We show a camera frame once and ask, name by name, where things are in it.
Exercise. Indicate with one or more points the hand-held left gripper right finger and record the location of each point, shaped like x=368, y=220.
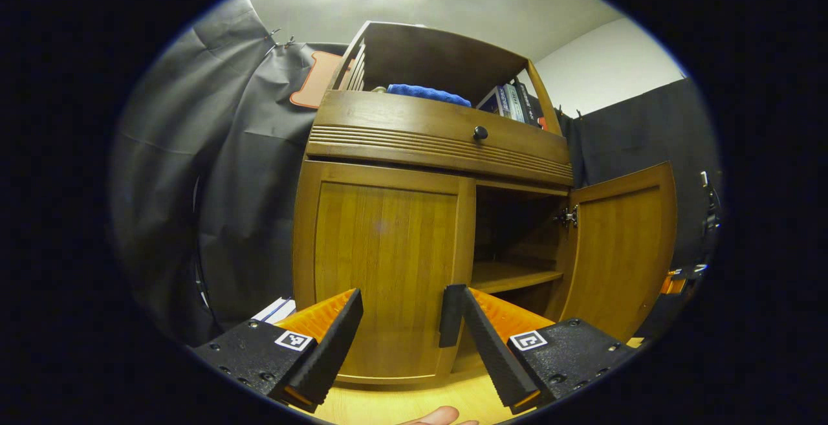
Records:
x=495, y=354

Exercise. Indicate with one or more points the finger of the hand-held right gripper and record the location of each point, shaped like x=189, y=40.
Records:
x=673, y=284

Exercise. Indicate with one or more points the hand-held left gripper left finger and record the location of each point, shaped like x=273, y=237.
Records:
x=336, y=347

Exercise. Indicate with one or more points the wooden cabinet door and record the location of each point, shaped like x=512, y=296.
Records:
x=614, y=250
x=381, y=250

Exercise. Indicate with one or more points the wooden double-door shoe cabinet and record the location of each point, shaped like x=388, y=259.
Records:
x=427, y=56

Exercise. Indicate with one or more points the white and blue box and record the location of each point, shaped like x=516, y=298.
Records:
x=275, y=310

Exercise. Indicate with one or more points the wooden inner shelf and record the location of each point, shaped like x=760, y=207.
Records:
x=511, y=276

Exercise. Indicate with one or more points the black backdrop cloth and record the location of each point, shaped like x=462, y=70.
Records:
x=226, y=185

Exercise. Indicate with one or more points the black-spined book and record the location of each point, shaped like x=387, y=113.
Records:
x=530, y=105

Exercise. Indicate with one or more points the round black drawer knob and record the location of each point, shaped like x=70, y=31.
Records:
x=480, y=132

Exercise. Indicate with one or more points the grey-spined book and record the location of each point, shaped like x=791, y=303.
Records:
x=514, y=103

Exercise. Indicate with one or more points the wooden ribbed drawer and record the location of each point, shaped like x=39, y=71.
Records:
x=401, y=121

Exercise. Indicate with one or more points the blue-spined book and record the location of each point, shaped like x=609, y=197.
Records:
x=495, y=101

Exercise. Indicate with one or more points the blue folded cloth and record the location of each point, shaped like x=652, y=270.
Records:
x=427, y=93

